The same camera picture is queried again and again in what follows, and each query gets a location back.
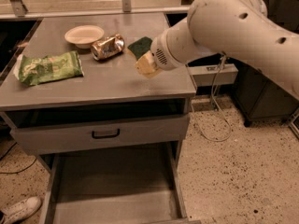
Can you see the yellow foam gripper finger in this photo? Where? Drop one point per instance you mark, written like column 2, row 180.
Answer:
column 146, row 66

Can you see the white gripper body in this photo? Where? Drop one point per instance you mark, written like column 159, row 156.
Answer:
column 159, row 54

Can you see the green yellow sponge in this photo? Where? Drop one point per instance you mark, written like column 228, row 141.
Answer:
column 140, row 47

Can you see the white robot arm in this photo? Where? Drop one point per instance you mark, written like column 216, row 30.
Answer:
column 237, row 29

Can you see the grey top drawer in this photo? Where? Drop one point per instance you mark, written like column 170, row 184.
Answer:
column 78, row 136

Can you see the grey drawer cabinet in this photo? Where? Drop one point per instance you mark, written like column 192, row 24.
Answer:
column 109, row 90

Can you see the grey open middle drawer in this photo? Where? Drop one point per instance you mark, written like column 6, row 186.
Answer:
column 119, row 185

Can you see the crushed gold soda can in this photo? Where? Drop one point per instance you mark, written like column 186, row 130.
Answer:
column 107, row 47

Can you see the white paper bowl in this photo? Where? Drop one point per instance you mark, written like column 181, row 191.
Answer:
column 84, row 35

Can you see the green chip bag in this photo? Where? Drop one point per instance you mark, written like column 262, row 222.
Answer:
column 32, row 71

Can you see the white sneaker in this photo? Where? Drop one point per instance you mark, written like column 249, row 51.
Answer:
column 20, row 211

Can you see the grey metal bracket box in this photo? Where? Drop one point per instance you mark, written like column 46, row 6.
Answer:
column 208, row 75

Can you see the black drawer handle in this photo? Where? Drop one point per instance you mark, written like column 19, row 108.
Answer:
column 105, row 134

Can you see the metal rail frame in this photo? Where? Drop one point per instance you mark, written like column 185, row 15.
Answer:
column 93, row 6

